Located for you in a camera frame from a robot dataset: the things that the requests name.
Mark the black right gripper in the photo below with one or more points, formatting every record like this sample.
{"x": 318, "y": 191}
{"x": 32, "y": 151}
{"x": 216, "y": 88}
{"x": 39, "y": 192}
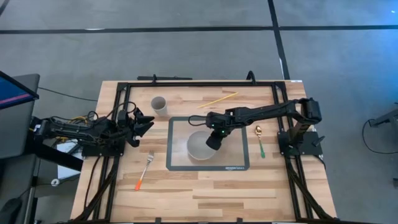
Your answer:
{"x": 215, "y": 137}

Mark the white paper cup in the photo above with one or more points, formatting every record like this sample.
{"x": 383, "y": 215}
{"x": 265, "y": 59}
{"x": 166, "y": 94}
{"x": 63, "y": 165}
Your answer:
{"x": 159, "y": 105}

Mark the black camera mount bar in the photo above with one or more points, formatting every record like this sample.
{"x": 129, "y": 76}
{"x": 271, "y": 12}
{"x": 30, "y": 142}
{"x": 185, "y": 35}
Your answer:
{"x": 164, "y": 78}

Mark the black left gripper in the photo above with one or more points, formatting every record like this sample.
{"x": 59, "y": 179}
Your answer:
{"x": 127, "y": 124}

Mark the grey round bowl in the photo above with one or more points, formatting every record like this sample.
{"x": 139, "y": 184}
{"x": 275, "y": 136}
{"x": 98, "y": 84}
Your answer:
{"x": 197, "y": 147}

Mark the white tape roll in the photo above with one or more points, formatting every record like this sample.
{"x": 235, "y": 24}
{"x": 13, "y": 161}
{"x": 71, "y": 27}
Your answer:
{"x": 55, "y": 182}

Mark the grey stand leg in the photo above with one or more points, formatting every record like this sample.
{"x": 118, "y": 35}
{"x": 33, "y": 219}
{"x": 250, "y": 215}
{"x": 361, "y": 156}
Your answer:
{"x": 385, "y": 118}

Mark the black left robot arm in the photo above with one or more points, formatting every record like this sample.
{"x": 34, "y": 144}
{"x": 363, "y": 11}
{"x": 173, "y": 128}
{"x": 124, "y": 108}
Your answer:
{"x": 77, "y": 130}

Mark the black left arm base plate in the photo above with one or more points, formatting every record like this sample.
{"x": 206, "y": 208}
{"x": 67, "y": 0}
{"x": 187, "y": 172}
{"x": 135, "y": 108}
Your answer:
{"x": 102, "y": 151}

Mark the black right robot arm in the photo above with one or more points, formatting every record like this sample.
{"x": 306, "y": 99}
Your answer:
{"x": 267, "y": 110}

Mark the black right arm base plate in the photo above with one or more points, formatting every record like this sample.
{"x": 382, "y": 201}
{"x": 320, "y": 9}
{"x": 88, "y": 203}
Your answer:
{"x": 306, "y": 146}

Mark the clear mat with black border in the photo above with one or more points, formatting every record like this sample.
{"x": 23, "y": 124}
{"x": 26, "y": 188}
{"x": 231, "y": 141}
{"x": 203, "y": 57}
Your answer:
{"x": 231, "y": 155}

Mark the monitor with blue screen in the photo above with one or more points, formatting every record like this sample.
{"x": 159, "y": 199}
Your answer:
{"x": 14, "y": 90}

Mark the black computer mouse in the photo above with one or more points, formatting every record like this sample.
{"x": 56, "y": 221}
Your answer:
{"x": 8, "y": 211}

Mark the yellow chopstick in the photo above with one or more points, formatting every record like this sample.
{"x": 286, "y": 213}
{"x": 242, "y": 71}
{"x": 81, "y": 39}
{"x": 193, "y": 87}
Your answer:
{"x": 217, "y": 100}

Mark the black aluminium table frame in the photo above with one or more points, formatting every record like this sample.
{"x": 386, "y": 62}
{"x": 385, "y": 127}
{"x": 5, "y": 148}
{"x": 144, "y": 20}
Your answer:
{"x": 199, "y": 84}

